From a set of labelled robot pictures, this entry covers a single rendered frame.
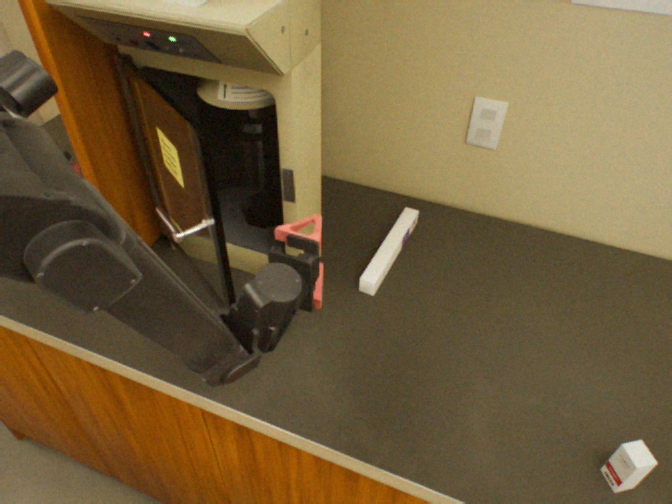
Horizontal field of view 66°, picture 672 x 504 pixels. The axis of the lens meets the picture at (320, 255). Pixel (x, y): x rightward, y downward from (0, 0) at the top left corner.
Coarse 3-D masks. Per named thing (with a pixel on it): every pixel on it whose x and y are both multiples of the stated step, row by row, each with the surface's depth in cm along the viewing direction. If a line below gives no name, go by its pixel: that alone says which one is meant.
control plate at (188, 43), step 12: (96, 24) 74; (108, 24) 73; (120, 24) 71; (108, 36) 78; (120, 36) 77; (132, 36) 75; (144, 36) 73; (156, 36) 72; (168, 36) 70; (180, 36) 69; (192, 36) 68; (144, 48) 79; (180, 48) 74; (192, 48) 73; (204, 48) 71; (216, 60) 75
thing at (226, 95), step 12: (204, 84) 88; (216, 84) 86; (228, 84) 85; (204, 96) 88; (216, 96) 86; (228, 96) 86; (240, 96) 85; (252, 96) 86; (264, 96) 86; (228, 108) 86; (240, 108) 86; (252, 108) 86
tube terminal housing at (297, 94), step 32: (288, 0) 69; (320, 0) 78; (320, 32) 82; (160, 64) 85; (192, 64) 82; (320, 64) 85; (288, 96) 79; (320, 96) 89; (288, 128) 83; (320, 128) 93; (288, 160) 87; (320, 160) 98; (320, 192) 103; (256, 256) 107
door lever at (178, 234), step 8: (160, 208) 85; (160, 216) 84; (168, 216) 83; (168, 224) 82; (176, 224) 82; (200, 224) 82; (176, 232) 80; (184, 232) 80; (192, 232) 81; (176, 240) 80
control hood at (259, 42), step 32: (64, 0) 69; (96, 0) 68; (128, 0) 68; (160, 0) 68; (224, 0) 68; (256, 0) 68; (96, 32) 78; (192, 32) 66; (224, 32) 63; (256, 32) 63; (288, 32) 71; (224, 64) 76; (256, 64) 72; (288, 64) 74
